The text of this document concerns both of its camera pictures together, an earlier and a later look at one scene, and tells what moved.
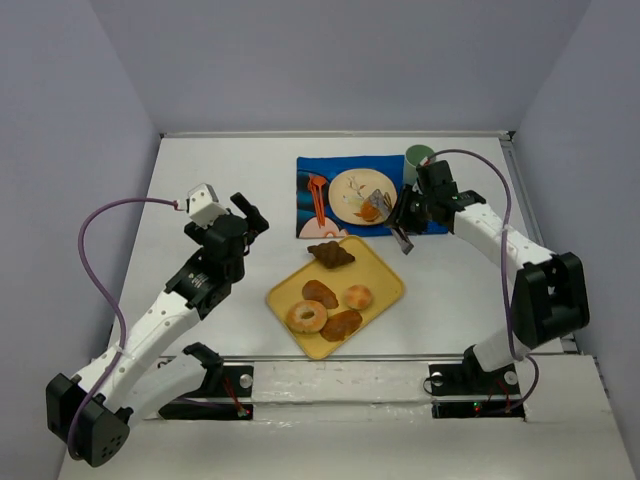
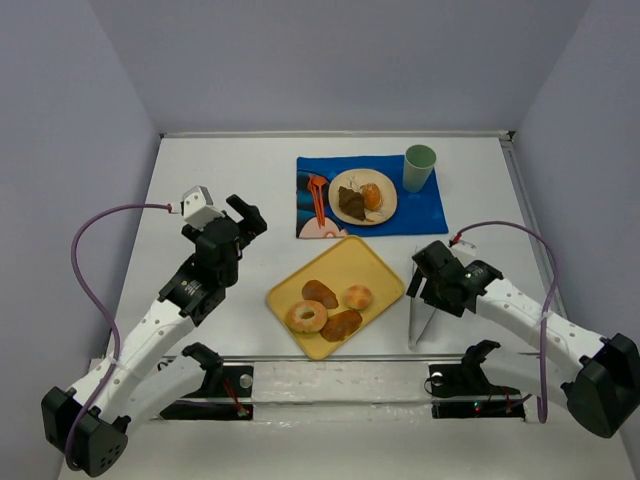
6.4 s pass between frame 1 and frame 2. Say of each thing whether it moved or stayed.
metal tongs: moved
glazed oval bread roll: moved
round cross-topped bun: stayed
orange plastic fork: stayed
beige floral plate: stayed
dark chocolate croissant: moved
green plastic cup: stayed
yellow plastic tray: stayed
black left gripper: stayed
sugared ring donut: stayed
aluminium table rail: stayed
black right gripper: moved
